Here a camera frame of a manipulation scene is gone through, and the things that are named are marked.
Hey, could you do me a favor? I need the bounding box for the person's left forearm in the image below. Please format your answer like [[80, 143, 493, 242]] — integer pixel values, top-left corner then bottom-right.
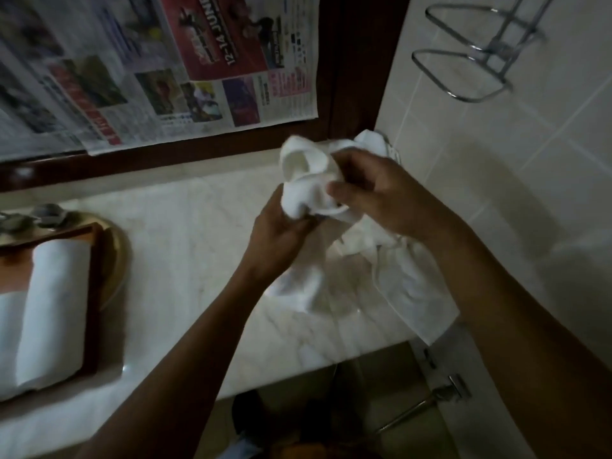
[[76, 266, 269, 459]]

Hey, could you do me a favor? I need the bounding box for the person's right forearm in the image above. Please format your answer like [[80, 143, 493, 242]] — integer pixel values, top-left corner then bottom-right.
[[426, 220, 612, 459]]

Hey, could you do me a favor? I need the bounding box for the round gold plate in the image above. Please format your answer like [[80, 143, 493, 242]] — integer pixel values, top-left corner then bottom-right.
[[0, 211, 132, 311]]

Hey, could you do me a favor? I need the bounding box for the person's right hand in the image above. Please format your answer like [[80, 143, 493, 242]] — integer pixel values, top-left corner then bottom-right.
[[326, 148, 467, 246]]

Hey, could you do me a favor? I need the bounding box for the newspaper sheet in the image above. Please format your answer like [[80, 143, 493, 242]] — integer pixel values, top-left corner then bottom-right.
[[0, 0, 321, 162]]

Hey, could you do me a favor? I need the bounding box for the rolled white towel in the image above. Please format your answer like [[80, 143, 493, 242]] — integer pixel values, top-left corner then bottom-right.
[[0, 291, 29, 402], [14, 239, 92, 389]]

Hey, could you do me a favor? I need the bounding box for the white towel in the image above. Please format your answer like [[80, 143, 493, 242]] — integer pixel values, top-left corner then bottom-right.
[[14, 239, 92, 389], [265, 130, 461, 347], [0, 291, 29, 402]]

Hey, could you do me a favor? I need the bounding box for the person's left hand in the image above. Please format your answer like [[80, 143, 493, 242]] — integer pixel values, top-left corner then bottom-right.
[[238, 184, 320, 285]]

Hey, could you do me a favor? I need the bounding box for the dark wooden mirror frame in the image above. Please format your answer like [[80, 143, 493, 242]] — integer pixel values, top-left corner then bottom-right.
[[0, 0, 412, 193]]

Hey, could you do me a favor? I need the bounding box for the chrome wire wall rack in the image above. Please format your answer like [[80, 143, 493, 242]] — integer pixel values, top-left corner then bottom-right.
[[411, 0, 557, 104]]

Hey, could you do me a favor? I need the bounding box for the chrome toilet paper holder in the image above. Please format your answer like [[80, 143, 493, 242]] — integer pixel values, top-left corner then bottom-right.
[[370, 374, 471, 438]]

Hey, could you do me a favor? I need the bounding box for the brown wooden tray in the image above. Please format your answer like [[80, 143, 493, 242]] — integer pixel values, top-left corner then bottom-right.
[[0, 222, 105, 378]]

